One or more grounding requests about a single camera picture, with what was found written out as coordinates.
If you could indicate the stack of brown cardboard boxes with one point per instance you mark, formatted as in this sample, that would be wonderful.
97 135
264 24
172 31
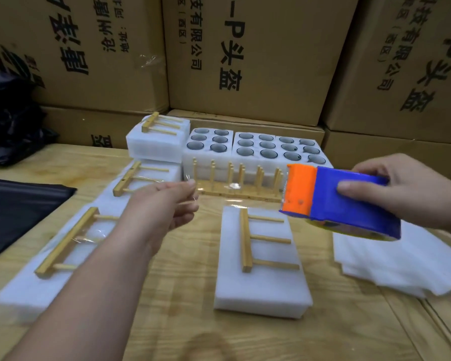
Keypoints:
255 56

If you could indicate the person's left forearm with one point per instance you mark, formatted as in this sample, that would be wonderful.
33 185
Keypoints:
83 304

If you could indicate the pile of white foam sheets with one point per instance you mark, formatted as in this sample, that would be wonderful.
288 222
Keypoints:
406 263

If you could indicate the row of wooden peg racks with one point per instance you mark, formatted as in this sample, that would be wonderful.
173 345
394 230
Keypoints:
240 194

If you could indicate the person's right hand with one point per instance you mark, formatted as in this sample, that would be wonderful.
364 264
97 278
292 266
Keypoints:
413 191

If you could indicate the person's left hand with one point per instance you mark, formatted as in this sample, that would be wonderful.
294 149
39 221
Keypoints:
154 214

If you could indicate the stack of white foam trays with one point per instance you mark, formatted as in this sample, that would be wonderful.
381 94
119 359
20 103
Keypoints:
248 150

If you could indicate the black plastic bags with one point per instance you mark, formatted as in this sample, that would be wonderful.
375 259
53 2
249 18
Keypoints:
22 210

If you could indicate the orange and blue tape dispenser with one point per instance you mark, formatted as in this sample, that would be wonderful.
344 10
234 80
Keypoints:
346 199

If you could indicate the black plastic bag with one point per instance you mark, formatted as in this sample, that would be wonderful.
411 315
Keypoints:
11 120

